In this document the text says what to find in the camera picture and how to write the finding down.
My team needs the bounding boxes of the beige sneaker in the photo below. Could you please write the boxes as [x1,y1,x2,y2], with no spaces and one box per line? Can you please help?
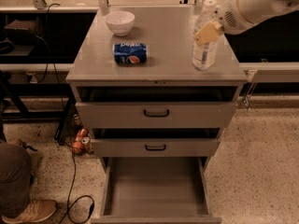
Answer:
[2,200,57,224]

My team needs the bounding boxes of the top grey drawer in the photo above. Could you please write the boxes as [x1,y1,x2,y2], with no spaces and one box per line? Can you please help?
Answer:
[76,102,236,129]

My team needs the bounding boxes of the orange fruit on floor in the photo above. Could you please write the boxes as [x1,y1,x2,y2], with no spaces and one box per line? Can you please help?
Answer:
[72,141,84,154]

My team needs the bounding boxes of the blue pepsi can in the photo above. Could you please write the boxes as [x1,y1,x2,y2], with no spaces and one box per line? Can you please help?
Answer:
[113,42,148,64]

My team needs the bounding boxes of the person leg in trousers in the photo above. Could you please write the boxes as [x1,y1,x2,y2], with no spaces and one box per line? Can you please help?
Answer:
[0,143,32,218]

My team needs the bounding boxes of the bottom grey open drawer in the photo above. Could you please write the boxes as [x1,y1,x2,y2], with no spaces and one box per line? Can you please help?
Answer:
[92,157,221,224]

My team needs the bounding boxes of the white ceramic bowl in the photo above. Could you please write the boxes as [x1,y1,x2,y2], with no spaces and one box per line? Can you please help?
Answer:
[105,11,135,36]

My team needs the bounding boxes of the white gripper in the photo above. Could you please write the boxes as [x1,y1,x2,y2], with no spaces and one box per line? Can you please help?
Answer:
[193,0,255,46]

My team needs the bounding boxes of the red soda can on floor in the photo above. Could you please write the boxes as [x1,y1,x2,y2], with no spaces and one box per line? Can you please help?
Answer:
[75,128,89,142]

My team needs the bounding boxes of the black cable on floor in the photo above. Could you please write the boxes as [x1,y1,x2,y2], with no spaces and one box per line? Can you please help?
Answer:
[57,152,95,224]

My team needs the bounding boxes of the grey metal drawer cabinet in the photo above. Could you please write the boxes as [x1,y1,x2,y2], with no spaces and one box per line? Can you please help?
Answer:
[65,5,249,224]

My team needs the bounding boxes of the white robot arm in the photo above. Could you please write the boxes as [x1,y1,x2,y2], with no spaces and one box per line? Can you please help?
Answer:
[193,0,299,46]

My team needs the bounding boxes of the middle grey drawer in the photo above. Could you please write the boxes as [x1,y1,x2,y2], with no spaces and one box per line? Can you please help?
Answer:
[91,138,220,157]

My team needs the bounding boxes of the clear plastic water bottle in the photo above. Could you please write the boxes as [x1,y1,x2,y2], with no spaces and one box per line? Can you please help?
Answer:
[192,0,218,71]

